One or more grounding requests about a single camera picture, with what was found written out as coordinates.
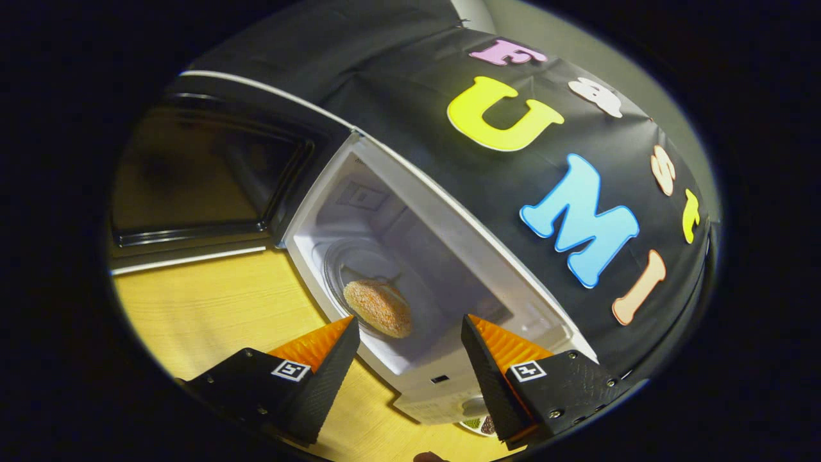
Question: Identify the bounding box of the white microwave oven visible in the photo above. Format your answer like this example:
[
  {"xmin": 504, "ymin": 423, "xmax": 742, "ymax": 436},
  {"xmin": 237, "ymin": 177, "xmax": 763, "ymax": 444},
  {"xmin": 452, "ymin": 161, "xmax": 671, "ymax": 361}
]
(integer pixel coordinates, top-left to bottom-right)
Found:
[{"xmin": 110, "ymin": 69, "xmax": 600, "ymax": 427}]

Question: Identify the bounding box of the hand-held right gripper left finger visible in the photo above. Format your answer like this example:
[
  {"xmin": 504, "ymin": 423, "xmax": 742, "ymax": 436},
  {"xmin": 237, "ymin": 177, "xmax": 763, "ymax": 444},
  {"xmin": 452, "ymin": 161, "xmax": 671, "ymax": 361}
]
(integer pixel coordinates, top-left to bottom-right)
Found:
[{"xmin": 183, "ymin": 316, "xmax": 361, "ymax": 448}]

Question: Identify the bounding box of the glass microwave turntable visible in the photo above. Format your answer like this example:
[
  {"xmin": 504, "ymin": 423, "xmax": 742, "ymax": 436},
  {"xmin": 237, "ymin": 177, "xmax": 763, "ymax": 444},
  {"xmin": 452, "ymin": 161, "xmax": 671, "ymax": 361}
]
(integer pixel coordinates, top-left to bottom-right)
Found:
[{"xmin": 323, "ymin": 239, "xmax": 450, "ymax": 341}]

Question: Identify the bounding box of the oval breaded patty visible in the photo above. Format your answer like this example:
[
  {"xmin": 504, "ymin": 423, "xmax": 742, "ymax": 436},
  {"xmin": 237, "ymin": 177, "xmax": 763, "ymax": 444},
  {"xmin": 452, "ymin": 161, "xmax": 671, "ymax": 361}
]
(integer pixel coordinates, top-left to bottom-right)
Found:
[{"xmin": 343, "ymin": 278, "xmax": 413, "ymax": 339}]

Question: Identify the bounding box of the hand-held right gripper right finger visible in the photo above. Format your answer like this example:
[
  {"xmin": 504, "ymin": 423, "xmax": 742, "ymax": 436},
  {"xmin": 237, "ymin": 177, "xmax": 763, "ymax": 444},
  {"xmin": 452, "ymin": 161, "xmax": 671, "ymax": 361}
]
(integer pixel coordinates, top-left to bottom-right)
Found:
[{"xmin": 461, "ymin": 314, "xmax": 642, "ymax": 451}]

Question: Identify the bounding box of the white compartment dish with beans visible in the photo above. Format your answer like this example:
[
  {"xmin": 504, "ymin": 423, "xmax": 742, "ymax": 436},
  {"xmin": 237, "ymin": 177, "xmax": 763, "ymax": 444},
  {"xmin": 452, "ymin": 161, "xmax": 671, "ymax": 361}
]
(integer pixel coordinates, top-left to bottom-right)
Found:
[{"xmin": 459, "ymin": 416, "xmax": 498, "ymax": 438}]

